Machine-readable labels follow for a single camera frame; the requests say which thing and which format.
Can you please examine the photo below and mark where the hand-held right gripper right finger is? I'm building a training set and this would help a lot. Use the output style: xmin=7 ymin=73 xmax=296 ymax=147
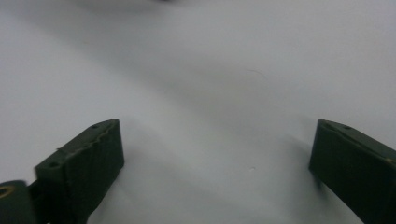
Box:
xmin=308 ymin=119 xmax=396 ymax=224

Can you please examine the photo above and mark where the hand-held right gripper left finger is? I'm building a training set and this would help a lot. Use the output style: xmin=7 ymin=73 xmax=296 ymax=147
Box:
xmin=34 ymin=119 xmax=125 ymax=224

